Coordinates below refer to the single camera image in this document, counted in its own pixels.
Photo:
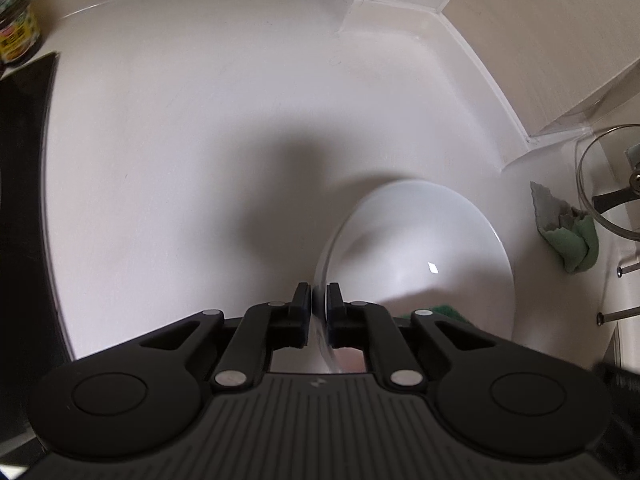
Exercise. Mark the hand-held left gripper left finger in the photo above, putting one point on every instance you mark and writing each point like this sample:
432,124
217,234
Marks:
302,317

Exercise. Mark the jar with checkered lid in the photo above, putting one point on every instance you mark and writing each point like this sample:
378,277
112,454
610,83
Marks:
15,30

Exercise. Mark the glass pot lid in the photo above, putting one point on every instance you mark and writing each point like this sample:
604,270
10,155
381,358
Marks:
610,198

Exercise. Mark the black glass stove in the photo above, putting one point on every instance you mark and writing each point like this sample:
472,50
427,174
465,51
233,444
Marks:
20,210

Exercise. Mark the pink and green sponge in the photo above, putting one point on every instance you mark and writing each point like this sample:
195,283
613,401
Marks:
445,313

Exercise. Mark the metal rod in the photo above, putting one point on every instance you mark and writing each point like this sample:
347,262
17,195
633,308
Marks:
629,267
620,314

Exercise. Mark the green cloth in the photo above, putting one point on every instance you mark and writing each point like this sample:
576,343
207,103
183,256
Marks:
570,240

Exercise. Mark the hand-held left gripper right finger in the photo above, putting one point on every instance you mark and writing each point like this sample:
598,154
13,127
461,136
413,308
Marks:
333,317

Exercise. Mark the white bowl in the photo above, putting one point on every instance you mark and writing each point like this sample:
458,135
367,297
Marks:
425,240

